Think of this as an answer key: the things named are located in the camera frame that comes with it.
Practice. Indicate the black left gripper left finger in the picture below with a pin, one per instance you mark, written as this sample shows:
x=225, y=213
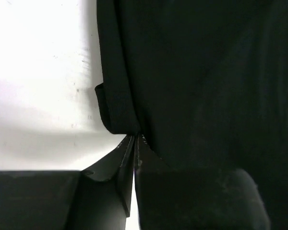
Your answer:
x=97, y=198

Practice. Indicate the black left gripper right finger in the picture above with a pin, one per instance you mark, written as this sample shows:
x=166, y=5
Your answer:
x=201, y=199

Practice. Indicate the black tank top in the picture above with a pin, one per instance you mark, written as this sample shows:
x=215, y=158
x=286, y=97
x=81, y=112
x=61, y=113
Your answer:
x=205, y=82

